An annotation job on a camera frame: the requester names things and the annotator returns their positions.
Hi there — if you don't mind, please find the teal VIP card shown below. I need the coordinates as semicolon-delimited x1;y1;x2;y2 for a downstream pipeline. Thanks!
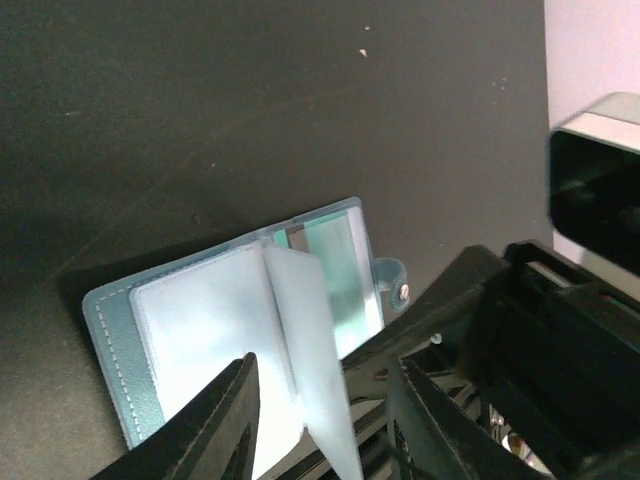
273;207;384;359

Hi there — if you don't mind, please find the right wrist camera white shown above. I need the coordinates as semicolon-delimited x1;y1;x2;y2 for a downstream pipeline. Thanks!
548;92;639;275

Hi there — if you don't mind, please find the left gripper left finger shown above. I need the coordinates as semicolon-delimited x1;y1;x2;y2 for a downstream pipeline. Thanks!
94;353;260;479

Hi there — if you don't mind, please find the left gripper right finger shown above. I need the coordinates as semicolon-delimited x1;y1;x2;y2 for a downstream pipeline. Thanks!
386;360;546;479

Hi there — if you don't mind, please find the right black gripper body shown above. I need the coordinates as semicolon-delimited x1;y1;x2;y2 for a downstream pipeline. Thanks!
459;242;639;479

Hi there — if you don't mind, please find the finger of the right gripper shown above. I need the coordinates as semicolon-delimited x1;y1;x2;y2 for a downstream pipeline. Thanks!
342;245;505;400

